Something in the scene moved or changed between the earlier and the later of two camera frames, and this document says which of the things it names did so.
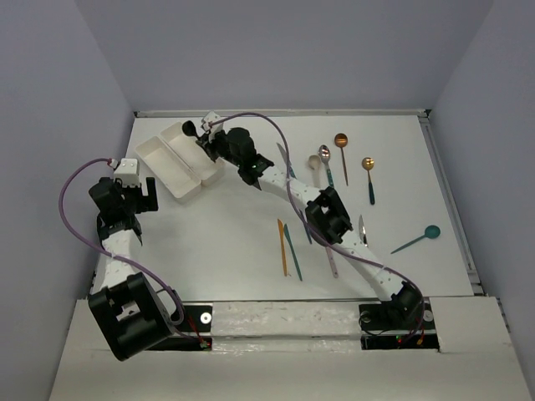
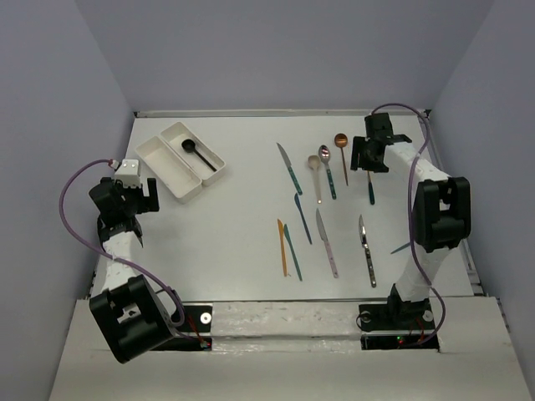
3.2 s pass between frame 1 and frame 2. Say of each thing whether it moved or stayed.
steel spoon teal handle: stayed
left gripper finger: stayed
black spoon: moved
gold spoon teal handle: stayed
